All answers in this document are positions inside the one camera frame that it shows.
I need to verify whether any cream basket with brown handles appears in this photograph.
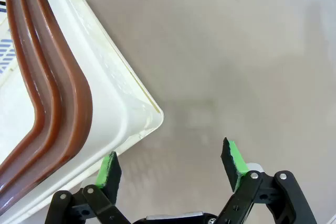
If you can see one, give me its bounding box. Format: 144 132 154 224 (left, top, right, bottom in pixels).
0 0 165 224

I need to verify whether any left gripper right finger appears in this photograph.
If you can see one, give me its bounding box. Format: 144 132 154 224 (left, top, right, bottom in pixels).
215 136 317 224

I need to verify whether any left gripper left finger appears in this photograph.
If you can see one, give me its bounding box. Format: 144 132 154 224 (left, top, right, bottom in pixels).
44 151 132 224

